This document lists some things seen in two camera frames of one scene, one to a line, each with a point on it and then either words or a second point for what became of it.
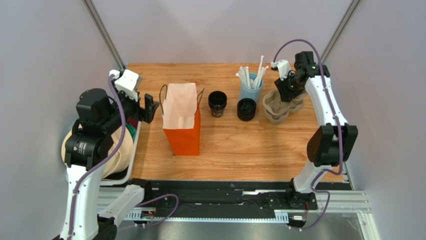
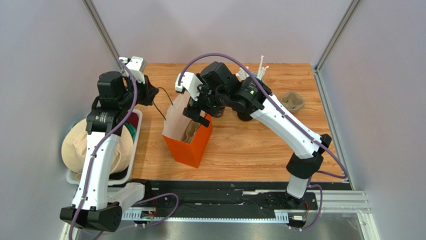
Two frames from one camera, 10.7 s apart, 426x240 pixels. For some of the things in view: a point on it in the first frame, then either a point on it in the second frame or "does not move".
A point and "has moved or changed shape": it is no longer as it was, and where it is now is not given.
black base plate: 180,196 does not move
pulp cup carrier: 277,111 has moved or changed shape
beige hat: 120,163 does not move
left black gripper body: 131,107 -> 143,97
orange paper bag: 180,109 has moved or changed shape
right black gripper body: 286,92 -> 194,113
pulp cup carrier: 296,104 does not move
